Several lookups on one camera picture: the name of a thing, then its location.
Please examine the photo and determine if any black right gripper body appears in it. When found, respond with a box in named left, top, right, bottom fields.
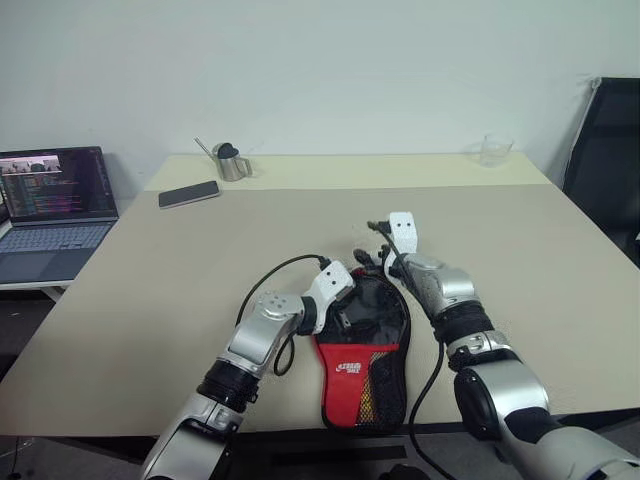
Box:
left=366, top=241, right=397, bottom=272

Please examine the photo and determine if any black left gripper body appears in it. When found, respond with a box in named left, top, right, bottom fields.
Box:
left=333, top=284, right=361, bottom=330

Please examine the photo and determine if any black red paddle case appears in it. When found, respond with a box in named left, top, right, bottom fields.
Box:
left=313, top=266, right=413, bottom=432

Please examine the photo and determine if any clear glass cup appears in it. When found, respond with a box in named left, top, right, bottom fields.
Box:
left=468, top=133, right=517, bottom=169

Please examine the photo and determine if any stainless steel pitcher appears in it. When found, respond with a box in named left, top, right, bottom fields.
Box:
left=193, top=136, right=254, bottom=183

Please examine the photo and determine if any black smartphone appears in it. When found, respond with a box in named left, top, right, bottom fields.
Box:
left=157, top=180, right=223, bottom=211

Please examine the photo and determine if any black office chair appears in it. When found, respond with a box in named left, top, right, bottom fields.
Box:
left=561, top=76, right=640, bottom=257

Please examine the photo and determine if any white side table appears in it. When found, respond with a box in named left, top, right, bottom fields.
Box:
left=0, top=278, right=77, bottom=304

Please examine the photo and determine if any open grey laptop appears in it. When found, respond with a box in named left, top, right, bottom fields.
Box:
left=0, top=145, right=121, bottom=292

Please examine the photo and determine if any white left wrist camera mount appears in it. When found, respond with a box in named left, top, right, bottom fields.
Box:
left=308, top=260, right=357, bottom=335

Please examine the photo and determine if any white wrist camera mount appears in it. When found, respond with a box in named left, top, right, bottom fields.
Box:
left=386, top=210, right=419, bottom=257
left=308, top=260, right=357, bottom=335

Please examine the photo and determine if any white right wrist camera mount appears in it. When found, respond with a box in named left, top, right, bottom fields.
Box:
left=386, top=210, right=419, bottom=257

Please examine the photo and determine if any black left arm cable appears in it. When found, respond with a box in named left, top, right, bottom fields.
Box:
left=234, top=254, right=332, bottom=380

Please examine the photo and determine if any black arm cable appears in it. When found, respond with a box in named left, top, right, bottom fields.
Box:
left=366, top=218, right=454, bottom=480
left=234, top=254, right=332, bottom=380

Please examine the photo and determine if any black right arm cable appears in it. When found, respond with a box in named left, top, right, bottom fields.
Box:
left=366, top=218, right=454, bottom=480

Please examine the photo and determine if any black table frame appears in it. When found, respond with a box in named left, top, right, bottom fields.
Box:
left=0, top=423, right=566, bottom=480

